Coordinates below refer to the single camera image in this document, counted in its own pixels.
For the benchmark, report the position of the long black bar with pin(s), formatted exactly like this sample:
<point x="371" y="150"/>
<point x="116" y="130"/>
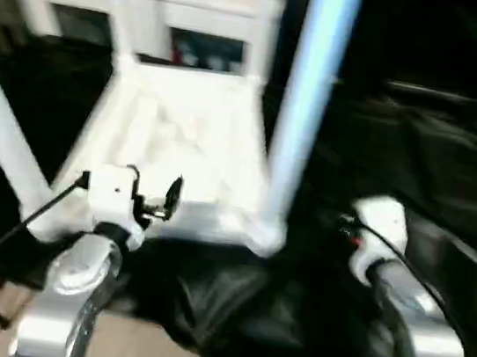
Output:
<point x="454" y="97"/>

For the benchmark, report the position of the black glossy mat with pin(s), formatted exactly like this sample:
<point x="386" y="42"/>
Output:
<point x="400" y="165"/>

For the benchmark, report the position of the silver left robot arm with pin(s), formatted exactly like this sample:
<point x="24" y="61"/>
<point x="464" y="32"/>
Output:
<point x="75" y="262"/>

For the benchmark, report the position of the white plastic table top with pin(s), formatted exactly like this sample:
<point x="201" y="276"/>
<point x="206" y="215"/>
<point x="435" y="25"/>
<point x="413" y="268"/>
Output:
<point x="185" y="113"/>

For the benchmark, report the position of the red bottle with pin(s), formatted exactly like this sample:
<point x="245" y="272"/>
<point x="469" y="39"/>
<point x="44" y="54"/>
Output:
<point x="177" y="52"/>

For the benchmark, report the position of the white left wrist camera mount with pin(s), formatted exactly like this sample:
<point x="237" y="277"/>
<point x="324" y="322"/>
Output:
<point x="112" y="189"/>

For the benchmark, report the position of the white sideboard cabinet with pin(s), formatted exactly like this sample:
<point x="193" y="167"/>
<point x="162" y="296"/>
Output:
<point x="200" y="9"/>

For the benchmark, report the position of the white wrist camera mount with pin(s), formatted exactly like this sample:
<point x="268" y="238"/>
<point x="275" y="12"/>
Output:
<point x="112" y="189"/>
<point x="382" y="216"/>

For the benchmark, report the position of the white plastic table leg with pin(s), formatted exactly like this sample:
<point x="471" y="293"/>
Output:
<point x="313" y="87"/>
<point x="2" y="123"/>
<point x="118" y="6"/>
<point x="263" y="26"/>

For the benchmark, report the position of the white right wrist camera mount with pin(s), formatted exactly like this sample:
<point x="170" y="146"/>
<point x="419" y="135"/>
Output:
<point x="382" y="216"/>

